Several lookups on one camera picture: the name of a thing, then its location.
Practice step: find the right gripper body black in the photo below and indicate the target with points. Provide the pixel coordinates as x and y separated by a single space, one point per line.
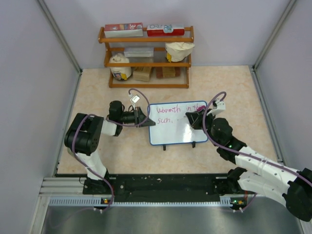
198 124

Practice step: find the white flour bag lower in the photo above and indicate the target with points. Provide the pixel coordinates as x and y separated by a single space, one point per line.
120 73

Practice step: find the blue framed whiteboard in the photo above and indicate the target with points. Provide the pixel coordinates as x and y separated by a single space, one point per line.
172 126

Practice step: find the red white box left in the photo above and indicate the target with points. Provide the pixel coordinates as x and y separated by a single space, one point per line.
123 30

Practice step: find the wooden three-tier shelf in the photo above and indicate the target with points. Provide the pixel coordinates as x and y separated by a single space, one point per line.
114 46

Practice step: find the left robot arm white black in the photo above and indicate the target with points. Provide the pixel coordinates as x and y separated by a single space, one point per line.
83 136

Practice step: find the red white box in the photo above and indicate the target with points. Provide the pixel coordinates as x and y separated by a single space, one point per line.
123 30
161 30

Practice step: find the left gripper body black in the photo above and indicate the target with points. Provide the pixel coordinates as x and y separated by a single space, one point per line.
132 117

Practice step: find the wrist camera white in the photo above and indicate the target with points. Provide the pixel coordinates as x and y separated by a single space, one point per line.
134 99
218 107

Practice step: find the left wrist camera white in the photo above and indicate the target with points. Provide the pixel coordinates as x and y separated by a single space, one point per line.
134 99

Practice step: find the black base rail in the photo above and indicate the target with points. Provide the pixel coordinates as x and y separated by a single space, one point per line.
159 187

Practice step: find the tan brown block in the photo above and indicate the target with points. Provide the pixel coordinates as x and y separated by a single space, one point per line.
142 73

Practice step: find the reddish brown block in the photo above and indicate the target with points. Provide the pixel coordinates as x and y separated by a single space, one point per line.
167 72

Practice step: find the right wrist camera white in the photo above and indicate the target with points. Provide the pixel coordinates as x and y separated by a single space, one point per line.
218 107

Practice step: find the cream paper bag upper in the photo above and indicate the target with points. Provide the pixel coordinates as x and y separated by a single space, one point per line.
178 51

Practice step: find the red white box right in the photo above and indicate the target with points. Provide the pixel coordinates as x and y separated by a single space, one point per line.
161 30

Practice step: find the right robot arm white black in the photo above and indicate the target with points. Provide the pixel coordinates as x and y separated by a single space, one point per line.
290 187

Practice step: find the clear glass bottle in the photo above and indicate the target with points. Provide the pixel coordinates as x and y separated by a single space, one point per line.
70 152

